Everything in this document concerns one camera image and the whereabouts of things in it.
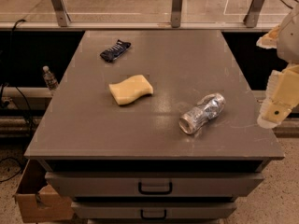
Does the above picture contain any small water bottle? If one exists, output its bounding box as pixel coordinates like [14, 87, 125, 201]
[43, 66, 59, 91]

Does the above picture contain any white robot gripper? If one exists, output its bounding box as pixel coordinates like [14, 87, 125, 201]
[256, 4, 299, 129]

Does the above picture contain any upper grey drawer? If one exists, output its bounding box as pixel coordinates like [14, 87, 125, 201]
[46, 172, 263, 198]

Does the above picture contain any metal bracket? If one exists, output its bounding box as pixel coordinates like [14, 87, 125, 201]
[170, 0, 183, 28]
[50, 0, 70, 27]
[243, 0, 265, 28]

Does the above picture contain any black cable left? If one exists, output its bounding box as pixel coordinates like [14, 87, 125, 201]
[0, 18, 36, 138]

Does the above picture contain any middle metal bracket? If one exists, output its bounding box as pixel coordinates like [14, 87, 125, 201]
[170, 0, 183, 28]

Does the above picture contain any left metal bracket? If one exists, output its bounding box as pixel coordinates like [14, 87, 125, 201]
[50, 0, 70, 27]

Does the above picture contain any crushed clear plastic bottle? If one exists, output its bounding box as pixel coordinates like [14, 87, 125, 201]
[178, 92, 226, 135]

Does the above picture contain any lower grey drawer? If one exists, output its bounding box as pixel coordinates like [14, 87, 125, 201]
[71, 202, 236, 221]

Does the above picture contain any grey drawer cabinet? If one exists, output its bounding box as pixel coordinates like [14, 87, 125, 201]
[25, 30, 283, 224]

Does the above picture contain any yellow sponge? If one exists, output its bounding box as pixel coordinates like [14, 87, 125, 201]
[109, 75, 153, 105]

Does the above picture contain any right metal bracket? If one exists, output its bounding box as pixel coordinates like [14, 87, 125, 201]
[243, 0, 265, 28]

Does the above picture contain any grey drawer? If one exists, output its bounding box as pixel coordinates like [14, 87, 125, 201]
[46, 172, 263, 198]
[71, 202, 236, 221]

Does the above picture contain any cardboard box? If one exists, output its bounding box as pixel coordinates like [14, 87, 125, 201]
[15, 161, 74, 223]

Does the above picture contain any black floor cable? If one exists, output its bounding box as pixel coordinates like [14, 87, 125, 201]
[0, 156, 24, 184]

